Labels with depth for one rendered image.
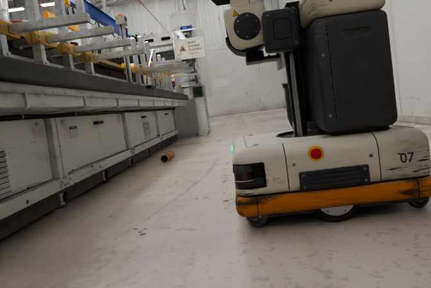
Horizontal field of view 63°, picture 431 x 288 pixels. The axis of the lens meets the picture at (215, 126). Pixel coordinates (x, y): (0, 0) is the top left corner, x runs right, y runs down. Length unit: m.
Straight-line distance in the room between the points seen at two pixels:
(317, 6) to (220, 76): 10.89
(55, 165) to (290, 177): 1.32
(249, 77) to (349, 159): 10.94
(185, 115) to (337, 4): 4.82
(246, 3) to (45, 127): 1.25
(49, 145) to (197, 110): 3.94
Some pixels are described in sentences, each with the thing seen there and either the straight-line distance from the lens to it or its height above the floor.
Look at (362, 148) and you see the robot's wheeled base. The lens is 1.24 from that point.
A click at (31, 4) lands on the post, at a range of 1.70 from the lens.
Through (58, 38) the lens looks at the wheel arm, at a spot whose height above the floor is 0.81.
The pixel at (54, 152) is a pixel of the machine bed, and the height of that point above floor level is 0.31.
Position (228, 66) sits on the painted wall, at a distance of 12.12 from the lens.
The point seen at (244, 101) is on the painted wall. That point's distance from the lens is 12.05.
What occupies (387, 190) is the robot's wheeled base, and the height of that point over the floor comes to 0.09.
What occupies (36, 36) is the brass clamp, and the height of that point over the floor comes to 0.81.
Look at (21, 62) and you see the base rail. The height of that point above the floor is 0.69.
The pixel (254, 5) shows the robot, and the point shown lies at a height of 0.80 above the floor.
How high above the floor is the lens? 0.43
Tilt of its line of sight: 3 degrees down
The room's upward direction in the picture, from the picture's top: 8 degrees counter-clockwise
